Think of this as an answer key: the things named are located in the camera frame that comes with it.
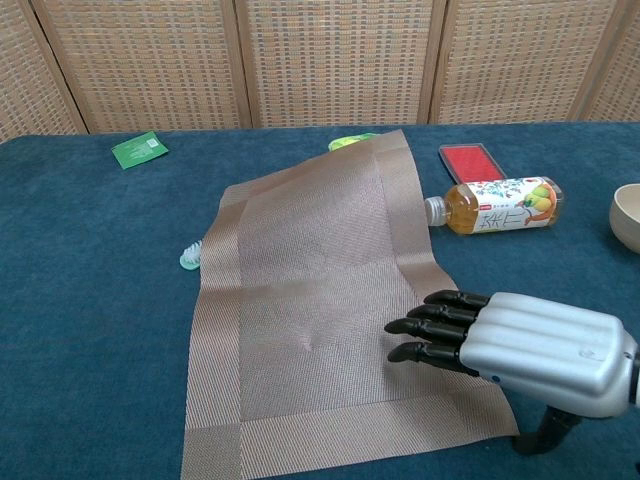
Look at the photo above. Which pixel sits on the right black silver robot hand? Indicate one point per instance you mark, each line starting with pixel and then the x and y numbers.
pixel 545 345

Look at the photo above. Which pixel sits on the white bowl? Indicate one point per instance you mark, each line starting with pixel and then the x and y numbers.
pixel 627 215

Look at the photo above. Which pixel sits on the brown woven placemat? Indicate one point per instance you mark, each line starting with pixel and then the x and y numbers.
pixel 320 310

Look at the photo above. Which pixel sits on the tea bottle with label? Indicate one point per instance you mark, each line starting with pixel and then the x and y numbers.
pixel 500 205

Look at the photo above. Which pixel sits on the red ink pad case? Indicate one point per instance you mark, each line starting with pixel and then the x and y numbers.
pixel 470 161

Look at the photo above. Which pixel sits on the yellow green tissue pack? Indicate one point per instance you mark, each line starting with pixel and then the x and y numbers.
pixel 347 142

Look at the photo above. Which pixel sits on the woven wooden folding screen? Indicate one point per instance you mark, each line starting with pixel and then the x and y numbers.
pixel 325 60

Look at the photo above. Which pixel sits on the mint green brush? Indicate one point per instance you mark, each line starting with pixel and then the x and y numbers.
pixel 191 256

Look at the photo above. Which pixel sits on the green square sachet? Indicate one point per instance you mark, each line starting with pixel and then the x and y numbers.
pixel 137 150

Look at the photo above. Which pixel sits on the blue table cloth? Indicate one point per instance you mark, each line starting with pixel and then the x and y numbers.
pixel 90 300

